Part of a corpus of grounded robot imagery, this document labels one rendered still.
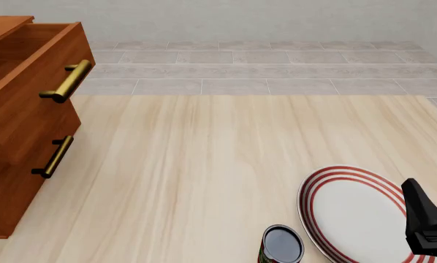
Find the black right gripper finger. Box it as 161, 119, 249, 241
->
400, 178, 437, 239

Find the brass drawer handle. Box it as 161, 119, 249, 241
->
31, 134, 75, 180
39, 59, 94, 104

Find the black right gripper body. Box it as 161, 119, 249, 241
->
405, 227, 437, 260

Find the wooden cabinet drawer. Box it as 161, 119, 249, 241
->
0, 21, 96, 166
0, 99, 83, 198

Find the tin with printed label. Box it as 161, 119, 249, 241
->
257, 224, 306, 263

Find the white plate with red rings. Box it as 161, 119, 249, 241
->
297, 164, 437, 263

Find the wooden cabinet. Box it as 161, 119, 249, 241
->
0, 15, 96, 240

